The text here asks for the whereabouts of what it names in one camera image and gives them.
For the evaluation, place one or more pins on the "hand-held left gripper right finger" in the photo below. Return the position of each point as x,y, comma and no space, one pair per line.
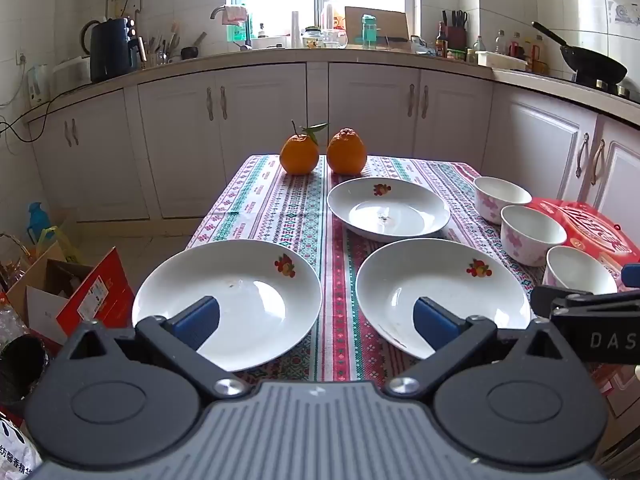
434,325

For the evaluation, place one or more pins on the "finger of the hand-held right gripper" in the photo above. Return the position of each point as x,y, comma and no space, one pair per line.
550,299
632,276

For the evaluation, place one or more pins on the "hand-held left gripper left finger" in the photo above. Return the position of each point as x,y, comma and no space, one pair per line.
197,321

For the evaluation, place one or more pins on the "white bowl with pink flowers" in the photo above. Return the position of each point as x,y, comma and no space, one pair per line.
500,207
530,245
575,270

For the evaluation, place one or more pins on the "white plate with fruit print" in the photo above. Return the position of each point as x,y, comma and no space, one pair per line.
240,280
400,200
450,280

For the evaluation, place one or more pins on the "red gift box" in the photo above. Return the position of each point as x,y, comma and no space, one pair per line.
590,225

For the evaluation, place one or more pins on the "red cardboard box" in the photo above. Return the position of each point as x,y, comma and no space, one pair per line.
100,290

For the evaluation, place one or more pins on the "patterned tablecloth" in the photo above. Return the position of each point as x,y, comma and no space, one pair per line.
340,270

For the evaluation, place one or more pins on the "yellow-green bag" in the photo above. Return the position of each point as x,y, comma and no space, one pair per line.
57,242

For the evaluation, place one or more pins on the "black bin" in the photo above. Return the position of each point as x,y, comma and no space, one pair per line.
20,370

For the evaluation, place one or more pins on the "gas stove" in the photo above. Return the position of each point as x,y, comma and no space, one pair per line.
625,91

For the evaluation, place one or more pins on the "blue bottle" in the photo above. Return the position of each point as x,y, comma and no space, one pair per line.
36,220

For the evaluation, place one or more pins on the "bumpy orange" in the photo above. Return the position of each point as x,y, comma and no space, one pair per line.
346,155

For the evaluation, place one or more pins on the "orange with leaf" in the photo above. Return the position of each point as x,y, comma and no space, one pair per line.
299,155

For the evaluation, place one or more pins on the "white kitchen cabinets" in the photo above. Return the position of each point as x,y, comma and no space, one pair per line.
260,135

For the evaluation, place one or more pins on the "black wok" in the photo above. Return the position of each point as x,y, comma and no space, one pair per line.
595,65

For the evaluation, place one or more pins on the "white printed sack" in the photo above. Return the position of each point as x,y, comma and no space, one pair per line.
15,450

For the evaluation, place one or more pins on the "white tray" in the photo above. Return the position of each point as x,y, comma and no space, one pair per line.
500,60

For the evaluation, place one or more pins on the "small black pot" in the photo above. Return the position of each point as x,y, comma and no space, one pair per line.
190,52

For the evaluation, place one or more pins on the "utensil holder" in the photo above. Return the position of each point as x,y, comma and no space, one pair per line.
157,52

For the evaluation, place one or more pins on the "white rice cooker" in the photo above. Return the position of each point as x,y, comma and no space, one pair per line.
70,75

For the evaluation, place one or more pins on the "dark sauce bottle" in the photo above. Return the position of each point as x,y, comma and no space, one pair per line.
440,42

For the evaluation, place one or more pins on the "knife block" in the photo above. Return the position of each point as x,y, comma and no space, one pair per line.
455,35

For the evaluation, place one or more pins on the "dark blue air fryer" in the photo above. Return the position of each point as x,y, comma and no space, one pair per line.
112,50

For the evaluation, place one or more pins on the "white electric kettle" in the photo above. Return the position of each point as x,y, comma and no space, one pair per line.
37,85

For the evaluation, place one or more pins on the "metal faucet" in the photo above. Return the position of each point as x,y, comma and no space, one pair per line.
246,35

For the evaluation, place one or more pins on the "glass pitcher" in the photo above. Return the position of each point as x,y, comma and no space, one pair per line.
335,40

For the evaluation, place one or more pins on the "teal water bottle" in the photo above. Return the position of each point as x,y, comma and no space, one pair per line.
368,30

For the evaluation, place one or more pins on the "glass jar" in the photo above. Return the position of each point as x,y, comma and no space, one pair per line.
312,39

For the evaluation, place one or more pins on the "stack of clear cups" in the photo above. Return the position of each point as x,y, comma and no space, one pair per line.
295,30

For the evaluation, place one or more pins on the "pink cloth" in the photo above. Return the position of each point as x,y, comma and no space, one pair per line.
235,14

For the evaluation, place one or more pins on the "cooking oil bottle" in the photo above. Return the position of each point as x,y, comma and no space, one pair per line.
331,15

